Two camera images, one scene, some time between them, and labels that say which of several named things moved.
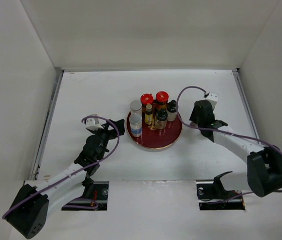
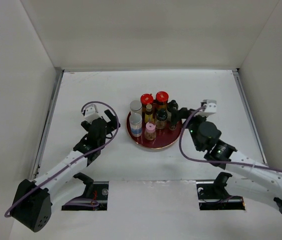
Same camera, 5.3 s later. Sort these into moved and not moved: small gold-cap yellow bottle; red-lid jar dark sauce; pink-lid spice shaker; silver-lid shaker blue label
Moved: pink-lid spice shaker
Not moved: silver-lid shaker blue label; red-lid jar dark sauce; small gold-cap yellow bottle
